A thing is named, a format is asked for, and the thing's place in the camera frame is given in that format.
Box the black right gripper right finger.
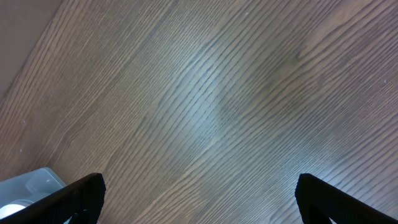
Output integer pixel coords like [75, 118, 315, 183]
[295, 174, 397, 224]

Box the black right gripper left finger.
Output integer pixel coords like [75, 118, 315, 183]
[1, 173, 106, 224]

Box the clear plastic storage bin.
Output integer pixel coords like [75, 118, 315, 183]
[0, 167, 67, 208]

